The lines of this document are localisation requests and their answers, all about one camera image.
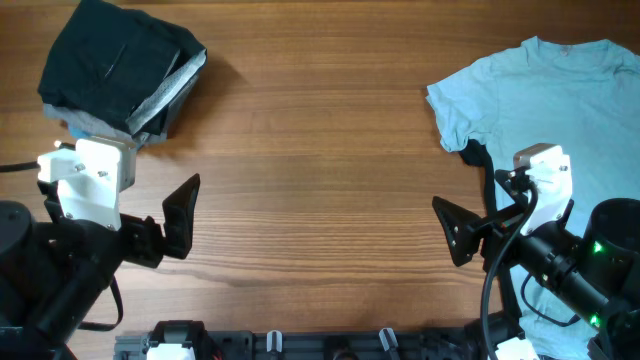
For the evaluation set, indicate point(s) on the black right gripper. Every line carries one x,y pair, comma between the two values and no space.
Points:
501,226

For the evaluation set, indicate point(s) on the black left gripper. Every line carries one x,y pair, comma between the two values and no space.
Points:
147,234

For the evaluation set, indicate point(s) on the black shorts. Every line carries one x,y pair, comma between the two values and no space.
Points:
108,60

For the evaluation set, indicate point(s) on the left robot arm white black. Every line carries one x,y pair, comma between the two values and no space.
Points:
53,272

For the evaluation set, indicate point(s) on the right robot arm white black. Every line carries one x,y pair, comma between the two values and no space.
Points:
596,276

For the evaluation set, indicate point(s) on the folded grey shirt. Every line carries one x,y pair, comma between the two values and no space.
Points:
154,132

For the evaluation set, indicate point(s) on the folded blue denim garment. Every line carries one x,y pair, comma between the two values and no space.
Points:
80,134

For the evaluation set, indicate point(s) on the light blue t-shirt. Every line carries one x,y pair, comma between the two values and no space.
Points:
583,97

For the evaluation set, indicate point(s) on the black mounting rail base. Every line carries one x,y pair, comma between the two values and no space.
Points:
190,340

